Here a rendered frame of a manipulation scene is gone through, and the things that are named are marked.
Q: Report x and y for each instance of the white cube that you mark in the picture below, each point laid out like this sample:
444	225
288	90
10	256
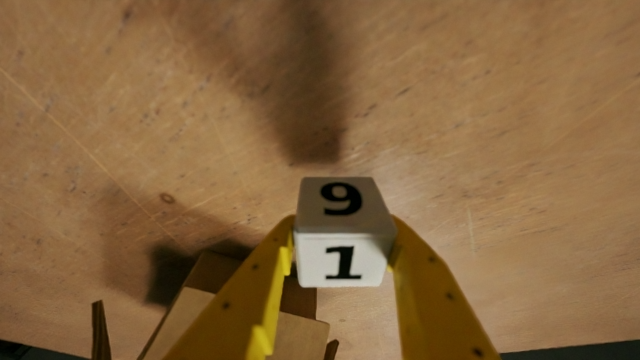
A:
343	232

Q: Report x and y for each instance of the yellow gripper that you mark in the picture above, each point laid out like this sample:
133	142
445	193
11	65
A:
435	319

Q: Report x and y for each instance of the open brown cardboard box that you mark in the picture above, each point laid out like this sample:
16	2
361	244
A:
296	337

